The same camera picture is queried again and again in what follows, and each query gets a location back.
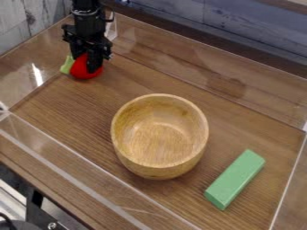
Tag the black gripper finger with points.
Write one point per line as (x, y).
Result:
(94, 62)
(76, 50)

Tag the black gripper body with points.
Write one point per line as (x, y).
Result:
(87, 33)

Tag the red plush tomato toy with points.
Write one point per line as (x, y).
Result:
(76, 68)

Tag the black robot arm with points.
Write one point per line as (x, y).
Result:
(88, 7)

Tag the wooden bowl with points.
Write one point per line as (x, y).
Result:
(159, 136)

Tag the clear acrylic table barrier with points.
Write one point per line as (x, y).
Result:
(55, 131)

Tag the green rectangular block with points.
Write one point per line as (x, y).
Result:
(227, 186)

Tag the black metal frame bracket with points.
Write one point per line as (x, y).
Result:
(38, 216)

